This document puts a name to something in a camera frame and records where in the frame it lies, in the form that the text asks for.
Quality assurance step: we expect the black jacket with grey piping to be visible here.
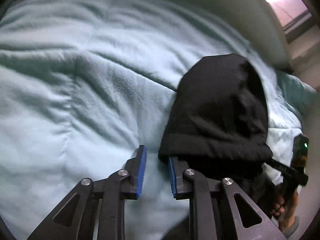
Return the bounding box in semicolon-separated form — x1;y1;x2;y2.
158;53;283;218

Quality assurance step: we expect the person's right hand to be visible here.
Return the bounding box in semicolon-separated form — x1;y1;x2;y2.
271;154;308;230

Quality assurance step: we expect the teal pillow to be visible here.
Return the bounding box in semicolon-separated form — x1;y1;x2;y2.
276;71;318;122

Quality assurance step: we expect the light teal quilted duvet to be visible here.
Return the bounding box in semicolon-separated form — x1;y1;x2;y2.
1;0;302;239

